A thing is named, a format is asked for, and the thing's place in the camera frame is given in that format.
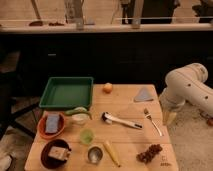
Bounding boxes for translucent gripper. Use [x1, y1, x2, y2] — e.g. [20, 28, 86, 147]
[161, 102, 182, 126]

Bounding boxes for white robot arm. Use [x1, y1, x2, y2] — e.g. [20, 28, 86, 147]
[159, 63, 213, 125]

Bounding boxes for silver fork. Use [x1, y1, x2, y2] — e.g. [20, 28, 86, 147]
[144, 108, 163, 137]

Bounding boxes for grey triangular cloth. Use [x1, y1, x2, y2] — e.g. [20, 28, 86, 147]
[134, 87, 153, 102]

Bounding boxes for brown grape bunch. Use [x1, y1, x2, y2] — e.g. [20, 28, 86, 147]
[136, 144, 163, 164]

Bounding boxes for small orange fruit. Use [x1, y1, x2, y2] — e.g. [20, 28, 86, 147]
[103, 83, 113, 93]

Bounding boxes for small metal cup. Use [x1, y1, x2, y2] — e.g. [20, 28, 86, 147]
[88, 146, 103, 164]

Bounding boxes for small green cup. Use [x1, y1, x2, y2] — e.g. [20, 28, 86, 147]
[80, 129, 94, 145]

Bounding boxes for green plastic tray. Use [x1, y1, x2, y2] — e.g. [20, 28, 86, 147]
[39, 77, 93, 110]

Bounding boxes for blue sponge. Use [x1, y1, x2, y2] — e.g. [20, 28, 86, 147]
[45, 114, 60, 134]

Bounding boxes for orange bowl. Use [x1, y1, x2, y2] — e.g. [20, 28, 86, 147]
[37, 112, 66, 140]

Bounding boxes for tan block in bowl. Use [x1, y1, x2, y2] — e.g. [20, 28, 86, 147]
[48, 146, 70, 161]

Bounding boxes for dark brown bowl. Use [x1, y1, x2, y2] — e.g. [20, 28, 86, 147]
[40, 139, 71, 169]

